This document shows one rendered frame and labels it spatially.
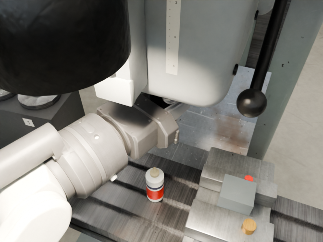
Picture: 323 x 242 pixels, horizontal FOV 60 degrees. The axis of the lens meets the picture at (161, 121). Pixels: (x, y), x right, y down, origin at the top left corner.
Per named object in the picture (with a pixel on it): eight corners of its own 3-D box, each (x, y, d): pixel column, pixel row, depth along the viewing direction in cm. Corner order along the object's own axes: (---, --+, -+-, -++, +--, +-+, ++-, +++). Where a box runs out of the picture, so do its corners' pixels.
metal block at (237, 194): (246, 222, 53) (253, 207, 49) (215, 211, 54) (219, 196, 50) (249, 198, 56) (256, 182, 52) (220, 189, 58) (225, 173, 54)
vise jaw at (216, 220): (265, 265, 49) (272, 257, 46) (183, 235, 52) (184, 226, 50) (268, 233, 53) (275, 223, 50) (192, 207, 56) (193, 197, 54)
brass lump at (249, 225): (253, 236, 48) (255, 232, 47) (240, 232, 49) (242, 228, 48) (254, 225, 50) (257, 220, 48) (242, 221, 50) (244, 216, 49)
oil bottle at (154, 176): (159, 204, 64) (159, 178, 56) (143, 199, 65) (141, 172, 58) (166, 190, 67) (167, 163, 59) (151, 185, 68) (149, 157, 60)
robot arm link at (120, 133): (181, 110, 36) (107, 165, 29) (178, 156, 42) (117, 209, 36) (118, 69, 42) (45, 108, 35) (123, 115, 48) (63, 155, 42)
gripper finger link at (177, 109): (186, 107, 45) (159, 127, 42) (187, 92, 43) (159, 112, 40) (193, 112, 44) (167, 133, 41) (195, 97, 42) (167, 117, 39)
